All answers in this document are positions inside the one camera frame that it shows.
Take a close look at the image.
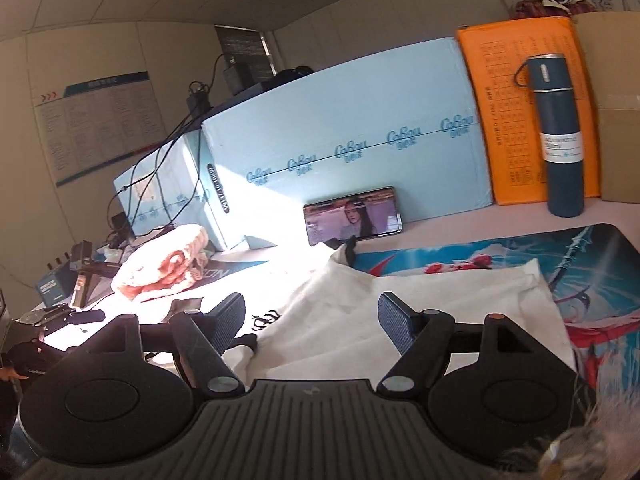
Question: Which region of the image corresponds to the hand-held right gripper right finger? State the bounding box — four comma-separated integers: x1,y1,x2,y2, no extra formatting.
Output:
376,291,576,397

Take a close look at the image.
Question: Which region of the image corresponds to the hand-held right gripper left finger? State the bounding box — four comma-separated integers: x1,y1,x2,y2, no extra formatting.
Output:
75,291,247,394

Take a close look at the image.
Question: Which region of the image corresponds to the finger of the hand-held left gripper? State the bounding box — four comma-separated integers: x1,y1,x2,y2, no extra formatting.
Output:
20,308,107,328

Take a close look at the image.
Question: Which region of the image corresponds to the white garment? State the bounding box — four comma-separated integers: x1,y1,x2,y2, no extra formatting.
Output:
220,245,576,391

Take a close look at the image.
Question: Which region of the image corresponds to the pink fluffy garment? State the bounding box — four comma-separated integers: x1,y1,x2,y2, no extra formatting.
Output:
110,223,211,303

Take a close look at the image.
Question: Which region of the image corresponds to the small dark blue box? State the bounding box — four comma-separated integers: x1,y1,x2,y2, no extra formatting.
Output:
36,269,76,307

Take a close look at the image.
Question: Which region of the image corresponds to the brown cloth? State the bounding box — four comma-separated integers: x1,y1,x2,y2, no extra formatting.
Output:
167,297,203,317

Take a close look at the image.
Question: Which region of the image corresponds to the idle black gripper device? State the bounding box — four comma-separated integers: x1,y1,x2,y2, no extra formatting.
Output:
70,240,123,311

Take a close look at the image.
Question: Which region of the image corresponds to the small black box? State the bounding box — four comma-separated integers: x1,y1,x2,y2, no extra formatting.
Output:
111,212,133,241

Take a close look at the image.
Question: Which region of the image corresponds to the black smartphone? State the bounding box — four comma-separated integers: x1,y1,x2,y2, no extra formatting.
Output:
303,186,403,247

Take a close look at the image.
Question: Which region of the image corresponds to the light blue box with shipping label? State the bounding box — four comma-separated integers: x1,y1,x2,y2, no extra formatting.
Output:
112,130,251,253

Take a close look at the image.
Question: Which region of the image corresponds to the large light blue cardboard box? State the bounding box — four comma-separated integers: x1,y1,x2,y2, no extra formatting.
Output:
200,37,493,250

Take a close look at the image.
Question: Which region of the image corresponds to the blue printed desk mat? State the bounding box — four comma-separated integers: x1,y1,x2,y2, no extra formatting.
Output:
200,222,640,391

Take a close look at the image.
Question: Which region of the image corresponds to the black power adapter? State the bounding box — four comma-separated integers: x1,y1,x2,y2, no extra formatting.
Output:
187,82,211,113
222,62,251,93

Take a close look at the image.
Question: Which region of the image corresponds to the grey fur sleeve cuff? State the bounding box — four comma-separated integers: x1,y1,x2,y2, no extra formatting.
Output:
495,385,640,480

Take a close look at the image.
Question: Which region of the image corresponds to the blue thermos bottle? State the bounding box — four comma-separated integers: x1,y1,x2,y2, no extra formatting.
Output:
512,53,586,218

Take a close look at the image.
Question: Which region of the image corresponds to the brown cardboard box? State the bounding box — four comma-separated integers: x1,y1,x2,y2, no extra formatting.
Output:
570,10,640,203

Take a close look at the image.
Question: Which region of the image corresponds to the black cable with ferrite bead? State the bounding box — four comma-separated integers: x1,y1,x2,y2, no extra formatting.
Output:
106,82,208,241

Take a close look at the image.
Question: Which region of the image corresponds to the wall notice board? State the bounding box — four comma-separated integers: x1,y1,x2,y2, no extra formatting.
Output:
34,71,167,188

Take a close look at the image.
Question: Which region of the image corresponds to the dark wall panel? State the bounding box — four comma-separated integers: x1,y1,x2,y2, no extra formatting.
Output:
215,24,276,78

